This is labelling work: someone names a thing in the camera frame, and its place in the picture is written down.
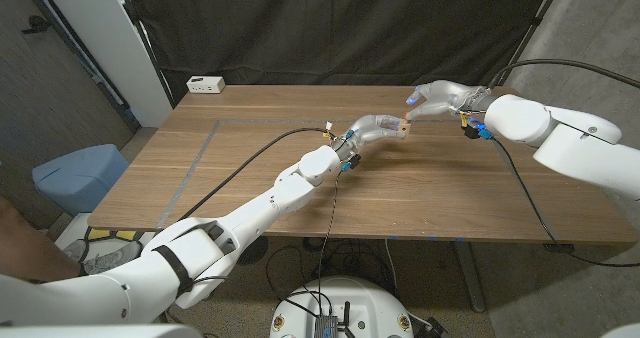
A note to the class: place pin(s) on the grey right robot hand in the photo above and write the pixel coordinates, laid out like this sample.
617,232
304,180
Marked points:
445,98

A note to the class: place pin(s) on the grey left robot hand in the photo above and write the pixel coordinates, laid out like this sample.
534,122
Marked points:
367,128

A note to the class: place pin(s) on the small wooden block with holes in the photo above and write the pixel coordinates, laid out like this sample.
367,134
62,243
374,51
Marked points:
405,129

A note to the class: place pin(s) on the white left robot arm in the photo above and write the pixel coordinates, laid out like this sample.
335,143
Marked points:
200,248

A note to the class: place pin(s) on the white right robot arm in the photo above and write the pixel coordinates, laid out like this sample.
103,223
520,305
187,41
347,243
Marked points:
575,143

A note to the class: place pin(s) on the black curtain backdrop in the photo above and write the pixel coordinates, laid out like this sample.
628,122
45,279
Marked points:
340,28

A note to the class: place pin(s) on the black backdrop stand pole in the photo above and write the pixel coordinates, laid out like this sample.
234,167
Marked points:
147,48
532,25

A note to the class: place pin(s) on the black round floor fan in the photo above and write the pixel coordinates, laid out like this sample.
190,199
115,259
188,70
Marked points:
255,250

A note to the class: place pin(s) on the white power strip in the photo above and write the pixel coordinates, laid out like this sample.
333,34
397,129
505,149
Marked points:
205,84

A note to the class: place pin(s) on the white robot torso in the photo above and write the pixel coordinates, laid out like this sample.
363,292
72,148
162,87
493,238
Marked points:
365,303

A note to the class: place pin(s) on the grey table leg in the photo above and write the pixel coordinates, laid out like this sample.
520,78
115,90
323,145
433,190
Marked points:
470,278

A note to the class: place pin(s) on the grey electronics module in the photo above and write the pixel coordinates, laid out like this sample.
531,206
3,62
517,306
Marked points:
326,326

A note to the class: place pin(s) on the white cabinet panel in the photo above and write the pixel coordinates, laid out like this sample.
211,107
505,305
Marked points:
110,43

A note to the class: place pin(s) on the blue padded stool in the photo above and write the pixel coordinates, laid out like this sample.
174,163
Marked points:
80,175

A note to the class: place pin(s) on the person's bare leg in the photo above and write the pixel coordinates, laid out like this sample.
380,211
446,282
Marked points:
25,253

